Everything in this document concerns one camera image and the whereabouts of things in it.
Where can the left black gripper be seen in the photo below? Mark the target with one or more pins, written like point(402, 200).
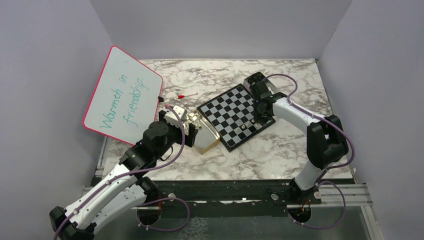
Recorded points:
point(189, 139)

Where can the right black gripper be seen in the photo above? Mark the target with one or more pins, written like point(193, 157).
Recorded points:
point(258, 118)

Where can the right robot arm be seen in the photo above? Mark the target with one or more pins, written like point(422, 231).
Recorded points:
point(325, 143)

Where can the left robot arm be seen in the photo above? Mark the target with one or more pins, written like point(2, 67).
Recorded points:
point(126, 186)

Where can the black white chess board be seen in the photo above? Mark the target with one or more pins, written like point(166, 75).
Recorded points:
point(228, 112)

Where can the white board pink rim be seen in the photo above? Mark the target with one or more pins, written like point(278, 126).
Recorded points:
point(125, 99)

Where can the silver white tin tray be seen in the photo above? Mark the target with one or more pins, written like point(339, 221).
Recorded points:
point(257, 77)

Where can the gold tin tray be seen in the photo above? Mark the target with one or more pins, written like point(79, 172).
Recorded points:
point(207, 136)

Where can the red capped white marker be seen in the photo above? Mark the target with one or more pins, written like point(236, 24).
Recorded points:
point(187, 95)

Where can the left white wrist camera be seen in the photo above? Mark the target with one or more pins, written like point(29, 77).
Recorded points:
point(178, 116)

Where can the black metal base rail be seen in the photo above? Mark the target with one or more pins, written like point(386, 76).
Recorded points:
point(243, 198)

